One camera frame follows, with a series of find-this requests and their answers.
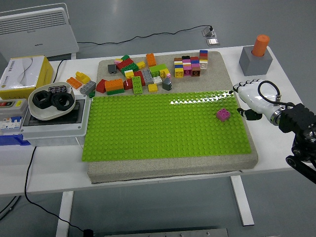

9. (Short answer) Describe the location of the white table leg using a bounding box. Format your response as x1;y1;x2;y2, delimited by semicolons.
230;175;255;227
55;190;75;237

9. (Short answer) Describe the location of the long red toy brick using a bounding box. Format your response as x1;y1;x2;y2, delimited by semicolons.
116;58;134;71

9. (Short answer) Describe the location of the flat orange toy brick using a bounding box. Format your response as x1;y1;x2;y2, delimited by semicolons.
66;77;82;89

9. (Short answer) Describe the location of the grey block holder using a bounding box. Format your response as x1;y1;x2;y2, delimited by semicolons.
238;45;274;77

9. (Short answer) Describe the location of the yellow blue white brick stack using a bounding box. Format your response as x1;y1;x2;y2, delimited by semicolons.
173;57;184;79

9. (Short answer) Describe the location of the red sloped toy brick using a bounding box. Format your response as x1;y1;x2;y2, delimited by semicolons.
95;79;108;94

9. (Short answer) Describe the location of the dark grey sloped brick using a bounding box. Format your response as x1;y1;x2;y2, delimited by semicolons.
162;77;173;91

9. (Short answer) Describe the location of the small dark patterned board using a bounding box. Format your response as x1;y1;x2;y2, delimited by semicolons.
48;84;68;94

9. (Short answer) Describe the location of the flat dark green brick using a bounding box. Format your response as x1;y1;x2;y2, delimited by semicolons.
106;88;125;96

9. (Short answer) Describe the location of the red blue brown brick stack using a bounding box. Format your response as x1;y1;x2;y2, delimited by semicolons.
190;56;201;77

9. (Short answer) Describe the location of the magenta square toy brick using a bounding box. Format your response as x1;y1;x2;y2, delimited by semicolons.
215;108;231;122

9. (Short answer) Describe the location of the orange cylinder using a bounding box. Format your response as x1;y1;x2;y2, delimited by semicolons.
251;34;270;57

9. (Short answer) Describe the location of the white electrical enclosure box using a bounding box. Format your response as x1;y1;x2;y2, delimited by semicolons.
19;95;89;147

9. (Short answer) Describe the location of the long grey toy brick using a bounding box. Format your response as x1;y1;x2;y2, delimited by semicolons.
141;69;155;86

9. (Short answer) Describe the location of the long black power cord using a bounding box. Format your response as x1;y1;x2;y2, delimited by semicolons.
24;146;86;233

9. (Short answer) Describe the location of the large orange toy brick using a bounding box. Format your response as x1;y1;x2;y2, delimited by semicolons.
104;78;124;92

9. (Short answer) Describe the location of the beige bowl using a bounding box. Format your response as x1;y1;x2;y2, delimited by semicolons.
28;82;77;121

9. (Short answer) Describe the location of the long dark green brick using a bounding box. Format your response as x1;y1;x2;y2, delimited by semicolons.
120;62;139;76

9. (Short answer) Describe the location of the green studded baseplate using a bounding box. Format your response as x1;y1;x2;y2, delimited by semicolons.
81;89;252;162

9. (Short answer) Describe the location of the large black plastic nut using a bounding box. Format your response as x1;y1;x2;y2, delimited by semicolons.
32;90;53;108
50;92;73;111

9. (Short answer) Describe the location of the yellow sloped toy brick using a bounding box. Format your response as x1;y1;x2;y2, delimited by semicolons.
75;71;91;84

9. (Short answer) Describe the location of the black floor cable bundle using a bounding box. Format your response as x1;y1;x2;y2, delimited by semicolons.
0;196;21;221

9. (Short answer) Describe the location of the long orange toy brick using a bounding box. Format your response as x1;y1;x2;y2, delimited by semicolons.
145;53;157;67

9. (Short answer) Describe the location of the grey-brown foam mat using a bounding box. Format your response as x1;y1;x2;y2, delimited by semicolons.
87;51;259;185

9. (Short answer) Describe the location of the blue red orange white stack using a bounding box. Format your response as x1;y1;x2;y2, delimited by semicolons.
198;49;209;70

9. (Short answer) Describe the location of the blue plastic part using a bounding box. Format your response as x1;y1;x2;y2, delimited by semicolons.
0;134;32;146

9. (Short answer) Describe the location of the white panel heater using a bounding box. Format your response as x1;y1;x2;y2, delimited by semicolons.
0;2;79;60

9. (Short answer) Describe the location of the long green toy brick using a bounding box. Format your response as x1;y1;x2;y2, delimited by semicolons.
131;76;144;95

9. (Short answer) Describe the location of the open floor socket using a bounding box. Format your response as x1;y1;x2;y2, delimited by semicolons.
201;26;217;38

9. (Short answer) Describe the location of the lime green toy brick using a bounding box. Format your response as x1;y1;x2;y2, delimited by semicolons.
149;63;169;77

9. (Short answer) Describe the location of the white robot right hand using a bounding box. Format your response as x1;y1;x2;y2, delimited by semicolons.
228;78;282;121

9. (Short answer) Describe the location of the light grey toy brick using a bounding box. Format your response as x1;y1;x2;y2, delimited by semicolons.
79;80;96;95

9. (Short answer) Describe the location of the grey circuit breaker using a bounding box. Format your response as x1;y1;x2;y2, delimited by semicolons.
0;98;28;131

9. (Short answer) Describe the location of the black pink magenta brick stack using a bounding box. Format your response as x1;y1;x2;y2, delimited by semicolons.
181;55;193;76

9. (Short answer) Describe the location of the thin black cord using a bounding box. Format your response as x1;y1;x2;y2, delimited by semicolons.
52;59;68;83

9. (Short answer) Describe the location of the yellow white tissue box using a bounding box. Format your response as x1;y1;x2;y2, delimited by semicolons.
0;55;54;100

